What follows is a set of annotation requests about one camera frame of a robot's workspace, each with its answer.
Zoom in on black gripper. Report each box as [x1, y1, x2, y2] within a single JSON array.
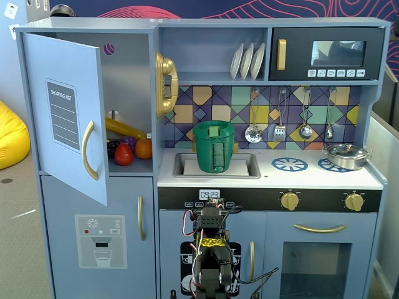
[[205, 197, 226, 210]]

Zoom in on blue door with shopping list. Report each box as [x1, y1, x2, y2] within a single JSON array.
[[22, 32, 109, 207]]

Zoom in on blue dishwasher door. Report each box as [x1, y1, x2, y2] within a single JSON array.
[[159, 209, 267, 299]]

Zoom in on blue oven door with window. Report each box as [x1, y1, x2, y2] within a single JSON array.
[[263, 211, 378, 299]]

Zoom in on blue door with ice dispenser print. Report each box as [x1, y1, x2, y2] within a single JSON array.
[[40, 174, 156, 299]]

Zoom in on black toy microwave door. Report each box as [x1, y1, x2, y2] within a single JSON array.
[[269, 27, 386, 82]]

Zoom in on grey toy sink basin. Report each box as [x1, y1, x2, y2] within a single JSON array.
[[173, 152, 261, 179]]

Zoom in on green plastic bucket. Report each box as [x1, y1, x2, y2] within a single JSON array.
[[192, 120, 235, 174]]

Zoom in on gold stove knob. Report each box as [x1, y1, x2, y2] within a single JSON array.
[[280, 192, 300, 212], [344, 192, 365, 212]]

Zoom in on metal slotted skimmer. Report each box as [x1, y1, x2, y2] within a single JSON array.
[[244, 88, 263, 143]]

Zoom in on orange toy fruit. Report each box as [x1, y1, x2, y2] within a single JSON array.
[[135, 138, 153, 160]]

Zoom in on metal slotted spatula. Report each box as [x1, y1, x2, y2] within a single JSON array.
[[273, 88, 287, 143]]

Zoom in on red toy strawberry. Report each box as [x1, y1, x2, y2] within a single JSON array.
[[113, 142, 135, 166]]

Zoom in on purple toy grapes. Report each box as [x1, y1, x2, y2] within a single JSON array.
[[121, 136, 138, 153]]

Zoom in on metal toy ladle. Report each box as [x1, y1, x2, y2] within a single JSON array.
[[298, 87, 314, 140]]

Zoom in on dark toy blackberry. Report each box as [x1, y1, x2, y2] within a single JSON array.
[[107, 140, 121, 159]]

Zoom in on yellow toy banana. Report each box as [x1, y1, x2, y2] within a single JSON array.
[[105, 117, 147, 140]]

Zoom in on metal toy spoon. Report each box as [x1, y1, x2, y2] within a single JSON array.
[[325, 87, 337, 140]]

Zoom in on steel pot with lid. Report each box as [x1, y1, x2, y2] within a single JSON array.
[[322, 143, 373, 171]]

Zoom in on white toy plate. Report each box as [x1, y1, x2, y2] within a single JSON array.
[[229, 42, 244, 80], [250, 42, 266, 80], [239, 42, 255, 80]]

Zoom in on gold toy telephone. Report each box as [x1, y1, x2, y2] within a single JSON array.
[[155, 51, 180, 120]]

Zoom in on grey partition panel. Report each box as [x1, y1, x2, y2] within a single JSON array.
[[367, 65, 399, 297]]

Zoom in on blue toy play kitchen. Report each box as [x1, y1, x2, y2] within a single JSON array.
[[14, 17, 392, 299]]

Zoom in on yellow bean bag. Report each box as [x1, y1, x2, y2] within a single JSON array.
[[0, 100, 31, 171]]

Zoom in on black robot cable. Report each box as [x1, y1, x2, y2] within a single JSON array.
[[232, 267, 280, 299]]

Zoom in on gold curved shopping-list door handle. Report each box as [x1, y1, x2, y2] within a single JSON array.
[[81, 120, 99, 181]]

